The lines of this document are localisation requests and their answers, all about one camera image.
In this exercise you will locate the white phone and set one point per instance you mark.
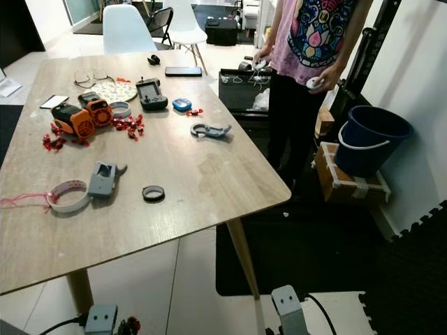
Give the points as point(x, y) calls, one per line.
point(54, 102)

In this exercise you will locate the person's left forearm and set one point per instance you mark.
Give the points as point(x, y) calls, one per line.
point(349, 35)

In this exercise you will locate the person's right forearm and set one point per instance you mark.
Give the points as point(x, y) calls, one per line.
point(272, 28)

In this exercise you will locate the short orange black device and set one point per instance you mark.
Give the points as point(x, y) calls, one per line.
point(96, 108)

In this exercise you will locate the white handheld controller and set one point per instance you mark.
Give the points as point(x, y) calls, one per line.
point(314, 84)
point(260, 65)

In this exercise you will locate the black remote controller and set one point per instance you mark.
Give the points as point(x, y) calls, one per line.
point(151, 94)

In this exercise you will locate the person in pink shirt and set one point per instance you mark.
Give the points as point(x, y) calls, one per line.
point(314, 35)

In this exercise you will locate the grey plastic hook tool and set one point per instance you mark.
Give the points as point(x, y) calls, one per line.
point(209, 130)

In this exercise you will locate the black smartphone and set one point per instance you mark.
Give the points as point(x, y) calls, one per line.
point(183, 71)

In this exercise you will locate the long orange black device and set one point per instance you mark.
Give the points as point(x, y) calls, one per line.
point(73, 120)

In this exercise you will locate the grey plastic clamp tool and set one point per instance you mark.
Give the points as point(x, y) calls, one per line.
point(105, 179)

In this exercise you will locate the small blue device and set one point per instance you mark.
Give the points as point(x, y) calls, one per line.
point(181, 105)

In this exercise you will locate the white plastic bag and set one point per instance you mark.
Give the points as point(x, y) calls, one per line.
point(260, 101)

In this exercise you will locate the black metal stand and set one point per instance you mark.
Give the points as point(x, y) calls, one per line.
point(367, 49)

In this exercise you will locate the red candy heap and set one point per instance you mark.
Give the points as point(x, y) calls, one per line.
point(194, 112)
point(56, 142)
point(129, 125)

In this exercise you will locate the person's right hand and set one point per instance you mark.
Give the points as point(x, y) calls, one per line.
point(264, 54)

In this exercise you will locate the blue plastic bucket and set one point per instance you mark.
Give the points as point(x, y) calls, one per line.
point(370, 143)

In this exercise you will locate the black carpet mat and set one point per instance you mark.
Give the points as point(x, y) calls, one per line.
point(7, 129)

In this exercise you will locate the grey tape roll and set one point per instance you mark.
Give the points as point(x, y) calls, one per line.
point(112, 110)

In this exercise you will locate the person's left hand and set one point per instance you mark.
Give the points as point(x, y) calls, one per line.
point(328, 78)

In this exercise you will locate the black storage crate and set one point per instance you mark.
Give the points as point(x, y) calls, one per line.
point(232, 94)

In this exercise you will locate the black foam puzzle mat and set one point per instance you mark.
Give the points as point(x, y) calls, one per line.
point(342, 258)

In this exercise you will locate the wooden table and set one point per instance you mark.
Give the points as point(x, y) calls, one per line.
point(181, 167)

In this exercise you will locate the white paper sheet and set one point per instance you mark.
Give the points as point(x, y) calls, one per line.
point(10, 87)

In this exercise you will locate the white plastic chair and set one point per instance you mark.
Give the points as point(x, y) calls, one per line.
point(185, 21)
point(129, 29)

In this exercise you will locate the black storage box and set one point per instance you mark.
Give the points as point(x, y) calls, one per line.
point(220, 31)

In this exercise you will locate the small black gadget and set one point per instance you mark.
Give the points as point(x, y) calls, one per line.
point(244, 65)
point(154, 60)

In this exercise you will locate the black mesh chair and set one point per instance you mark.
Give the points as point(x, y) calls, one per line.
point(160, 19)

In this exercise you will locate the cardboard box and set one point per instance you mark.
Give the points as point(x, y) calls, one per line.
point(349, 187)

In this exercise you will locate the red tagged key bunch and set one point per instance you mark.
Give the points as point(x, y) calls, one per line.
point(131, 323)

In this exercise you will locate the patterned white plate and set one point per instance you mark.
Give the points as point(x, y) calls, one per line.
point(119, 91)

